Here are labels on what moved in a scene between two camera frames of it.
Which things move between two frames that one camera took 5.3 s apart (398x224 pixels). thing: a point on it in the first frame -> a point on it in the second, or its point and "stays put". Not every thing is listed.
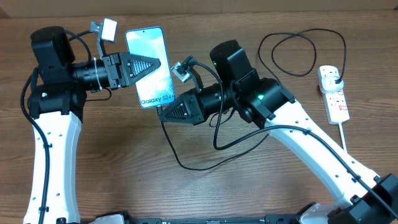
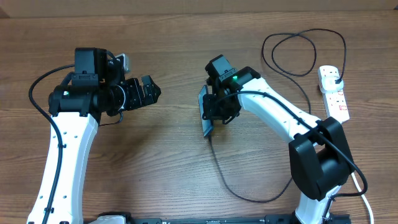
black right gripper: x=193 y=104 -> x=211 y=114
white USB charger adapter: x=328 y=84 stays put
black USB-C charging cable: x=338 y=79 -> x=274 y=67
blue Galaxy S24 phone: x=156 y=89 -> x=207 y=124
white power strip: x=335 y=102 stays put
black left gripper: x=125 y=77 -> x=137 y=99
